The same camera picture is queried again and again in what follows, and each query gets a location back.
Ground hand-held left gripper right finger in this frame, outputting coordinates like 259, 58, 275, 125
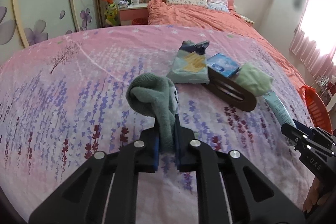
175, 115, 306, 224

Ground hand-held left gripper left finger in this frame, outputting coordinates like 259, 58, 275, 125
28, 119, 160, 224

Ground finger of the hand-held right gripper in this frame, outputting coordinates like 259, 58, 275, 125
293, 119, 336, 146
280, 124, 306, 147

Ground red plastic basket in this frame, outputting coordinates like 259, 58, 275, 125
299, 85, 333, 135

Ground white and blue cream tube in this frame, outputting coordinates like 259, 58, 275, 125
262, 93, 296, 126

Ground grey-green sock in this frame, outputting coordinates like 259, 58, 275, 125
125, 72, 180, 153

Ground light green cloth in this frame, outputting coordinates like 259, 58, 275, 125
234, 63, 274, 97

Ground blue tissue packet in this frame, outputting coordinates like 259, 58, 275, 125
206, 53, 240, 79

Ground person's right hand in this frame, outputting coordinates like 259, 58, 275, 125
302, 177, 328, 214

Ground pink curtain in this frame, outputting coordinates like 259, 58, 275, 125
289, 0, 336, 75

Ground pink floral tablecloth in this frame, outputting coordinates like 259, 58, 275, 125
0, 25, 319, 224

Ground light wooden nightstand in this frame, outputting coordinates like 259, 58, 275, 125
235, 13, 255, 25

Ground pink and white nightstand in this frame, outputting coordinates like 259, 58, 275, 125
117, 2, 149, 26

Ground orange duvet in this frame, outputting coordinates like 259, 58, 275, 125
147, 0, 307, 88

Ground white wire rack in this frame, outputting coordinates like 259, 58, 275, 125
314, 74, 336, 106

